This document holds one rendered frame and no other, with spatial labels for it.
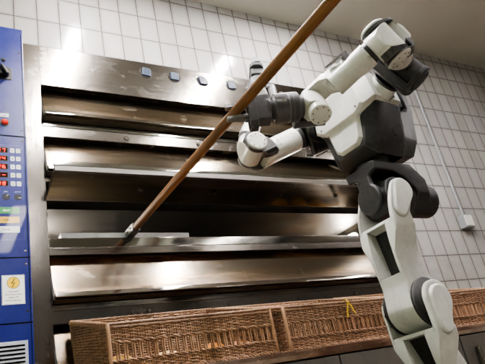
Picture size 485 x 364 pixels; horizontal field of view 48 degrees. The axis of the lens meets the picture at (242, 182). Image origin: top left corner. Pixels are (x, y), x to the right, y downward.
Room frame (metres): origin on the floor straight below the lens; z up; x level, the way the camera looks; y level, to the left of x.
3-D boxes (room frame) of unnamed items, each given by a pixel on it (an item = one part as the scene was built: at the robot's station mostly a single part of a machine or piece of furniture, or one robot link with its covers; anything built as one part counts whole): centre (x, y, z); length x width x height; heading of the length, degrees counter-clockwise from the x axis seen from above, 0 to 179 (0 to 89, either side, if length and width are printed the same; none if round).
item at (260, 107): (1.35, -0.12, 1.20); 0.12 x 0.10 x 0.13; 99
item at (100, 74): (2.43, 0.04, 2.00); 1.80 x 0.08 x 0.21; 124
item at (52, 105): (2.41, 0.02, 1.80); 1.79 x 0.11 x 0.19; 124
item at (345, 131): (1.71, -0.47, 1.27); 0.34 x 0.30 x 0.36; 40
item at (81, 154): (2.41, 0.02, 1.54); 1.79 x 0.11 x 0.19; 124
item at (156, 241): (2.43, 0.03, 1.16); 1.80 x 0.06 x 0.04; 124
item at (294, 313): (2.19, -0.13, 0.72); 0.56 x 0.49 x 0.28; 124
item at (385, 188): (1.69, -0.45, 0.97); 0.14 x 0.13 x 0.12; 35
